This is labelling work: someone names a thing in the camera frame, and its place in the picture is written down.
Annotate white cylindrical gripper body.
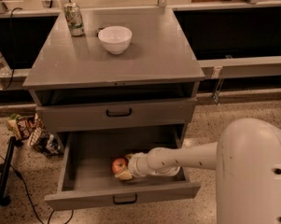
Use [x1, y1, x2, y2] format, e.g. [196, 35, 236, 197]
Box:
[128, 152, 154, 177]

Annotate red apple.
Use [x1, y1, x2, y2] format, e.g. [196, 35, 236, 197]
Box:
[111, 158, 128, 175]

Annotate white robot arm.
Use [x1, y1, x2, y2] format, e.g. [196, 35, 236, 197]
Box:
[111, 119, 281, 224]

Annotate open grey bottom drawer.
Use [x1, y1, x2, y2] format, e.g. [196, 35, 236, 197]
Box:
[45, 125, 200, 211]

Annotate closed grey upper drawer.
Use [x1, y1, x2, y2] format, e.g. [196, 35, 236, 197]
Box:
[36, 98, 196, 133]

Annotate grey drawer cabinet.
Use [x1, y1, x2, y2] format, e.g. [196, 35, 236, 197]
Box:
[22, 7, 206, 142]

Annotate checkered snack bag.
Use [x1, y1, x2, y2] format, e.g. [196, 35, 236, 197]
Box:
[27, 119, 63, 156]

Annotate brown snack bag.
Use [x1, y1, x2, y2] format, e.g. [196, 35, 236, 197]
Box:
[7, 114, 37, 140]

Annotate white ceramic bowl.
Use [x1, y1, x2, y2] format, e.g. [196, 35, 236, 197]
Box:
[98, 26, 133, 54]

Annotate black stand leg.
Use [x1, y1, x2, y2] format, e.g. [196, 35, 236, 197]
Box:
[0, 136, 16, 206]

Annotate green soda can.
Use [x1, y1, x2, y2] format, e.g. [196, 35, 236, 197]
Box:
[63, 3, 84, 36]

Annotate clear plastic bottle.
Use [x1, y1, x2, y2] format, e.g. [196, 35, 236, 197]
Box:
[0, 52, 11, 76]

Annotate black floor cable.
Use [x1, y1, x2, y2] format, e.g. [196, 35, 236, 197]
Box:
[0, 138, 75, 224]

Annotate grey metal rail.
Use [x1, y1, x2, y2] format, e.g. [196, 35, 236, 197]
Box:
[199, 56, 281, 79]

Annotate black hanging cable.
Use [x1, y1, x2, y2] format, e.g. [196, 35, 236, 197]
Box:
[3, 7, 24, 91]

